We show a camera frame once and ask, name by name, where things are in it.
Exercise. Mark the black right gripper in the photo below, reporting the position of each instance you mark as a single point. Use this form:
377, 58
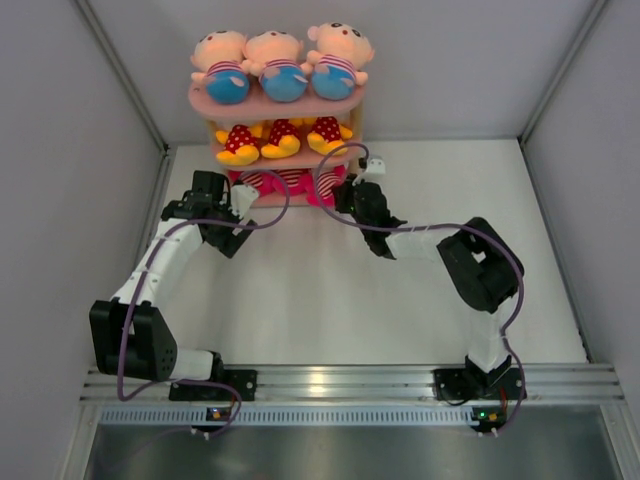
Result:
342, 193

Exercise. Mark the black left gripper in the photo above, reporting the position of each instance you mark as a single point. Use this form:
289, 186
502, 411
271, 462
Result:
227, 243

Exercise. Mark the pink plush with glasses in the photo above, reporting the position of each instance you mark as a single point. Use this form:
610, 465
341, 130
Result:
327, 180

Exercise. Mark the yellow plush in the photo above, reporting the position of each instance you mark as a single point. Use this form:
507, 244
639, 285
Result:
326, 134
283, 140

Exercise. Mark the yellow plush table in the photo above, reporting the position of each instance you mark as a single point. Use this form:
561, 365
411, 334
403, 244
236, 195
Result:
240, 144

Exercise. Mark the boy doll blue shorts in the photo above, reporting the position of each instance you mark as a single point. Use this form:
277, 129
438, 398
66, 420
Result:
272, 57
218, 59
337, 62

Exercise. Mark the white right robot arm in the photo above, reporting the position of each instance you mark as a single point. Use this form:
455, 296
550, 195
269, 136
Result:
486, 274

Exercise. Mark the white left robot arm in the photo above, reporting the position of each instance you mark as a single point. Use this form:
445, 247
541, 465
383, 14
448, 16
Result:
129, 332

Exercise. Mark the pink three-tier wooden shelf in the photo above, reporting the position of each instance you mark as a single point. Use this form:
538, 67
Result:
259, 109

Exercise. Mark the right pink striped plush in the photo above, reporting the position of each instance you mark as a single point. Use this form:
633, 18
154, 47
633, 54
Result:
292, 181

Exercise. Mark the pink striped plush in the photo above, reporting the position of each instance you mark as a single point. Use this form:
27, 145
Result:
292, 181
263, 182

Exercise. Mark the left pink striped plush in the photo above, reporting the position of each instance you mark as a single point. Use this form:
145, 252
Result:
263, 182

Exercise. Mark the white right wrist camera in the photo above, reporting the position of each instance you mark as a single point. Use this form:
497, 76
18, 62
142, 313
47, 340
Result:
371, 166

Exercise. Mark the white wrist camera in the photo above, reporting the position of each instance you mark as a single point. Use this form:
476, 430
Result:
242, 197
371, 166

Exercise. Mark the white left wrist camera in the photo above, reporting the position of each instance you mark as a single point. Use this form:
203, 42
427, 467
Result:
242, 197

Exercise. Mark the aluminium front rail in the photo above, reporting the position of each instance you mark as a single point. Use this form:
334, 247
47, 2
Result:
405, 395

